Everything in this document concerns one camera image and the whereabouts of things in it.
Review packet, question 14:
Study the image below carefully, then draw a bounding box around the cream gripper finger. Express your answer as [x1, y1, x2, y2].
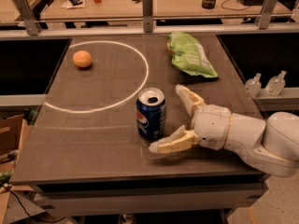
[149, 125, 200, 154]
[176, 84, 206, 117]

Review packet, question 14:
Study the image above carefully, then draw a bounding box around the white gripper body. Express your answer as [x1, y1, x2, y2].
[191, 105, 232, 150]

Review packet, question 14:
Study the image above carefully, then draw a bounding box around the blue pepsi can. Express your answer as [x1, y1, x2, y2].
[135, 88, 166, 140]

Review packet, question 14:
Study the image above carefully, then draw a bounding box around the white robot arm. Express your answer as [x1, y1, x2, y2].
[149, 85, 299, 177]

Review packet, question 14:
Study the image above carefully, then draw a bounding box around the green rice chip bag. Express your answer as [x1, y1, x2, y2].
[166, 32, 218, 78]

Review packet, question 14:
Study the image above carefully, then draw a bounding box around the clear sanitizer bottle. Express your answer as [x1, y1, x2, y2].
[245, 73, 262, 98]
[265, 70, 287, 96]

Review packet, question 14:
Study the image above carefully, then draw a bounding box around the black mesh pen cup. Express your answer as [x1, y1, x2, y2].
[202, 0, 217, 9]

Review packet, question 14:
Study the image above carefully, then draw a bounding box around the orange fruit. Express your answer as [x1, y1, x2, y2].
[73, 50, 93, 68]

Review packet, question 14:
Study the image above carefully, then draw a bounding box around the cardboard box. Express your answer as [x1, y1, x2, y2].
[0, 115, 32, 173]

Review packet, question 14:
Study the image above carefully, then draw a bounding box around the right metal bracket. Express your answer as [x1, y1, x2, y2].
[254, 0, 278, 30]

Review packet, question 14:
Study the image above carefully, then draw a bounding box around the metal bracket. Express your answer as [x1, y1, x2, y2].
[142, 0, 153, 33]
[13, 0, 41, 35]
[254, 0, 278, 30]

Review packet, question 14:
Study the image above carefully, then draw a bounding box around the black cable on desk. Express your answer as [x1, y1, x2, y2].
[220, 0, 253, 12]

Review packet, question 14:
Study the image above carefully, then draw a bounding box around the middle metal bracket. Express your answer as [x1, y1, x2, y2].
[142, 0, 153, 33]

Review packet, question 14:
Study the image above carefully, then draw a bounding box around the white table drawer frame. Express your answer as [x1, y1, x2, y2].
[29, 173, 272, 219]

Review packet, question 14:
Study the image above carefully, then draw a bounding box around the black cable on floor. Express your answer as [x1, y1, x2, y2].
[0, 184, 68, 224]

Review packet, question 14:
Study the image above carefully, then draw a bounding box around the left metal bracket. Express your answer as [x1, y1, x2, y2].
[13, 0, 41, 35]

